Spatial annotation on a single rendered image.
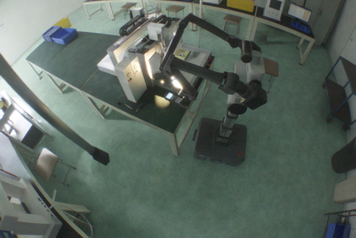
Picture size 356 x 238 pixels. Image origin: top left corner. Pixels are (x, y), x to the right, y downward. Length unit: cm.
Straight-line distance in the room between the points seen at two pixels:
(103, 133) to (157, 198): 129
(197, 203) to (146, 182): 69
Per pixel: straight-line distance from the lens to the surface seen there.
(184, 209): 213
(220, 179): 218
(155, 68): 192
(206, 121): 214
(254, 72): 103
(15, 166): 259
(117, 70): 149
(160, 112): 164
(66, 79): 269
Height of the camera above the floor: 213
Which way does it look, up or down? 55 degrees down
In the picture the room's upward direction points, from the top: 6 degrees counter-clockwise
